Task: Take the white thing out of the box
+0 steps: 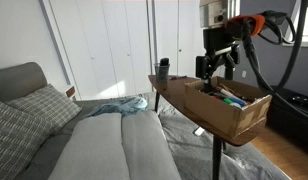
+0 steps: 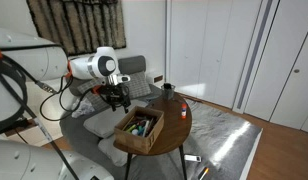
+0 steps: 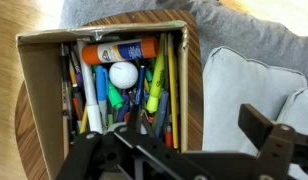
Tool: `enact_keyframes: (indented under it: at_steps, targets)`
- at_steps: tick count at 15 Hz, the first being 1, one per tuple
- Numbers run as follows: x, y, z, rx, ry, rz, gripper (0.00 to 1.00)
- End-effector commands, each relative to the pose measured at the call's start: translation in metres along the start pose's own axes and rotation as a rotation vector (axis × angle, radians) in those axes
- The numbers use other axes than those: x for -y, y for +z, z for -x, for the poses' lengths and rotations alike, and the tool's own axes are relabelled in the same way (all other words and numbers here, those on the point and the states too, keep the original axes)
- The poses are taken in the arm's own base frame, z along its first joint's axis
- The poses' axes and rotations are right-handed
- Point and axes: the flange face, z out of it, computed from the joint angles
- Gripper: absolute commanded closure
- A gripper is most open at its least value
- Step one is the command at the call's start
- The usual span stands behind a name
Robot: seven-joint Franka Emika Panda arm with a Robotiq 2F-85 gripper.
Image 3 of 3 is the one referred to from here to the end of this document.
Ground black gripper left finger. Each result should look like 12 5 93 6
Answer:
113 104 195 180

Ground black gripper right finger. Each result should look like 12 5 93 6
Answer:
238 103 297 180

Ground white marker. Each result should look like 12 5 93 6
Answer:
76 39 104 135

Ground brown cardboard box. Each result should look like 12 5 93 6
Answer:
15 20 190 180

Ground grey blue pen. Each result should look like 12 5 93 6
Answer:
155 90 170 138

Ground green marker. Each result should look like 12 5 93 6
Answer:
107 79 125 110

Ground dark blue pen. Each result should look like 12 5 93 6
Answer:
135 65 147 106

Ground red marker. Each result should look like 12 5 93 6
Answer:
164 131 174 149

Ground light grey long cushion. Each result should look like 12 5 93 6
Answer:
202 45 308 158
277 87 308 180

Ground yellow highlighter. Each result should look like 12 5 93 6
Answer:
145 33 167 114

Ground long yellow pencil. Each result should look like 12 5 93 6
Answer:
167 33 179 150

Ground white golf ball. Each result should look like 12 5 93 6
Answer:
108 61 139 90

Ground blue marker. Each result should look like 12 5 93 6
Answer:
95 65 109 129

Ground short yellow pencil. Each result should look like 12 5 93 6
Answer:
79 106 89 134

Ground dark wooden side table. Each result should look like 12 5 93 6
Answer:
14 9 204 180

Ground purple marker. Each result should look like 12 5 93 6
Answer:
75 71 84 88

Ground orange capped glue stick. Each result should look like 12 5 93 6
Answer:
81 35 159 66

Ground black pen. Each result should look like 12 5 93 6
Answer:
59 43 77 141

